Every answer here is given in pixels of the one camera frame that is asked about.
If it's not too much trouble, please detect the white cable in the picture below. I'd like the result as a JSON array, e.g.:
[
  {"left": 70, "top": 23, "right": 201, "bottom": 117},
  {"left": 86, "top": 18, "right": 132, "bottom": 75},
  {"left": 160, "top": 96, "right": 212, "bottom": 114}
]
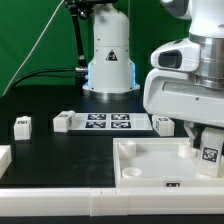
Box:
[{"left": 1, "top": 0, "right": 65, "bottom": 98}]

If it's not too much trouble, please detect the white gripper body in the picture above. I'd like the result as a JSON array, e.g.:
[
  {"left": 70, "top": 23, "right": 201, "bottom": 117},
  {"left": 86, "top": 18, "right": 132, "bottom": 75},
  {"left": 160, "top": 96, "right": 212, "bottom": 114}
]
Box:
[{"left": 143, "top": 38, "right": 224, "bottom": 127}]

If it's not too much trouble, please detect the white square tabletop tray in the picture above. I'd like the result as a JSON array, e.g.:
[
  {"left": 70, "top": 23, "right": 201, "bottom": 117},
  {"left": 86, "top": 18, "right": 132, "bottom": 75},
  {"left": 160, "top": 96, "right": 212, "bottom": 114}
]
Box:
[{"left": 113, "top": 138, "right": 224, "bottom": 188}]

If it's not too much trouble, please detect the black cable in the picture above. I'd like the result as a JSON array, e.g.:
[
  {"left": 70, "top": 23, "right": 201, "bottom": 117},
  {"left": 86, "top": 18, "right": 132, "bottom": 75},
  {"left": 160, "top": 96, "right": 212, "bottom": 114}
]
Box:
[{"left": 9, "top": 68, "right": 88, "bottom": 90}]

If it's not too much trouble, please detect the white plate with fiducial tags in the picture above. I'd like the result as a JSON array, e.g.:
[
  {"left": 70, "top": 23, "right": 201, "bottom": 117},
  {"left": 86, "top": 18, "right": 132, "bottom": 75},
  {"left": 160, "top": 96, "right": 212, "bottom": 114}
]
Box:
[{"left": 71, "top": 113, "right": 152, "bottom": 131}]

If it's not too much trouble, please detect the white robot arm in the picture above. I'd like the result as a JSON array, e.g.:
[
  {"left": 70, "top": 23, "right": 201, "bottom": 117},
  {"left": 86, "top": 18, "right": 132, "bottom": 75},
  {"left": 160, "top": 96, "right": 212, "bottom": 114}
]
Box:
[{"left": 83, "top": 0, "right": 224, "bottom": 132}]

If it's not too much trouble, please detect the white U-shaped fence wall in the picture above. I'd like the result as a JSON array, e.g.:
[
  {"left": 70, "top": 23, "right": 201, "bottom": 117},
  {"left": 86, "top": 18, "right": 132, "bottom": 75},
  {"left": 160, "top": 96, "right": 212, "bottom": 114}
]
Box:
[{"left": 0, "top": 143, "right": 224, "bottom": 218}]

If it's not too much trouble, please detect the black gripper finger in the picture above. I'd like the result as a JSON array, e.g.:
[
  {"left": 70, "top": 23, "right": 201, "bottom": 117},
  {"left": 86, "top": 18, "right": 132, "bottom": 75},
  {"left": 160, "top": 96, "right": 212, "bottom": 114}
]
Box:
[{"left": 184, "top": 121, "right": 198, "bottom": 147}]

